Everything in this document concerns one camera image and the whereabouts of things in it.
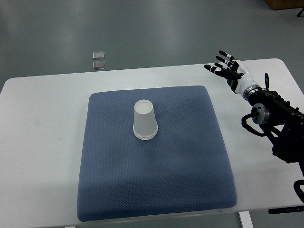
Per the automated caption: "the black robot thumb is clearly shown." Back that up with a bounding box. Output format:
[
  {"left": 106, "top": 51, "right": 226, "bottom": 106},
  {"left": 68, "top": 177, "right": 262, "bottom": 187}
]
[{"left": 204, "top": 64, "right": 238, "bottom": 79}]

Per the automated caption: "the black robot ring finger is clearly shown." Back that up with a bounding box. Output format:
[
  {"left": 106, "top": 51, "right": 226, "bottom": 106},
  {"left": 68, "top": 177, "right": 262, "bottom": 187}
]
[{"left": 218, "top": 50, "right": 237, "bottom": 62}]

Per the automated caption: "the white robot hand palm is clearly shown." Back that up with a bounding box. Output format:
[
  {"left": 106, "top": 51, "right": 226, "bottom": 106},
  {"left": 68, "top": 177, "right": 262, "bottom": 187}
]
[{"left": 227, "top": 60, "right": 258, "bottom": 94}]

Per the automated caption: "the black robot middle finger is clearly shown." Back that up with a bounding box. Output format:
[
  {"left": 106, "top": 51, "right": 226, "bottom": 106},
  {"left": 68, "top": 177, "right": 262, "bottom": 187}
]
[{"left": 216, "top": 55, "right": 238, "bottom": 67}]

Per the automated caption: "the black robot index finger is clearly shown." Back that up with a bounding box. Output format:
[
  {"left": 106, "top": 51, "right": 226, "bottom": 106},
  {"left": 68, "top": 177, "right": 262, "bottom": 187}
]
[{"left": 214, "top": 63, "right": 238, "bottom": 71}]

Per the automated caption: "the white paper cup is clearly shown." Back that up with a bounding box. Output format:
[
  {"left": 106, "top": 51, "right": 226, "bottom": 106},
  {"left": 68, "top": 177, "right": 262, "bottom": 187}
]
[
  {"left": 133, "top": 125, "right": 158, "bottom": 140},
  {"left": 133, "top": 99, "right": 157, "bottom": 127}
]

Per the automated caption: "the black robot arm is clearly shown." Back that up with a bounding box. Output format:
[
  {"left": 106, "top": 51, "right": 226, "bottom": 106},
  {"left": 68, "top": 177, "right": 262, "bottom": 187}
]
[{"left": 204, "top": 51, "right": 304, "bottom": 208}]

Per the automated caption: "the cardboard box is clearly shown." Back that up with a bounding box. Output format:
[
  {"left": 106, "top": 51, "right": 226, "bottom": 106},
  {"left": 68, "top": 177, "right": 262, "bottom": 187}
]
[{"left": 266, "top": 0, "right": 304, "bottom": 10}]

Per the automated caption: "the black tripod leg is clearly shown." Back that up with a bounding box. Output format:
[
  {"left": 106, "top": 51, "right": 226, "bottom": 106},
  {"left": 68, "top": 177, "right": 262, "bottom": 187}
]
[{"left": 297, "top": 8, "right": 304, "bottom": 17}]

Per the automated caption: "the white paper cup on mat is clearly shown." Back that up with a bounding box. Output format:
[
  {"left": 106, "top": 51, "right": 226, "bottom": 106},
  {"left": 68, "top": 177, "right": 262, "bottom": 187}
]
[{"left": 133, "top": 125, "right": 158, "bottom": 140}]

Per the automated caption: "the blue textured cushion mat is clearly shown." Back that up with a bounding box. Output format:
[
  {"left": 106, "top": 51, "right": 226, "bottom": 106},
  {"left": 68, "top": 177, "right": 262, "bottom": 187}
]
[{"left": 77, "top": 85, "right": 237, "bottom": 222}]

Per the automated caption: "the upper metal floor plate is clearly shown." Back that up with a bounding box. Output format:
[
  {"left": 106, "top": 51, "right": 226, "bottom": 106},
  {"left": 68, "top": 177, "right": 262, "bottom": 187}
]
[{"left": 92, "top": 51, "right": 105, "bottom": 60}]

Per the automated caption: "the white table leg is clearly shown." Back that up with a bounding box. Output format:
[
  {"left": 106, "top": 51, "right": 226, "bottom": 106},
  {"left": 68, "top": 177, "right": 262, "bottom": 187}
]
[{"left": 238, "top": 211, "right": 253, "bottom": 228}]

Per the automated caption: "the black table control panel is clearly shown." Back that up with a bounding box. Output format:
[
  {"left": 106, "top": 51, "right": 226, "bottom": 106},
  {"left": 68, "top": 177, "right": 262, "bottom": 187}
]
[{"left": 268, "top": 206, "right": 304, "bottom": 215}]

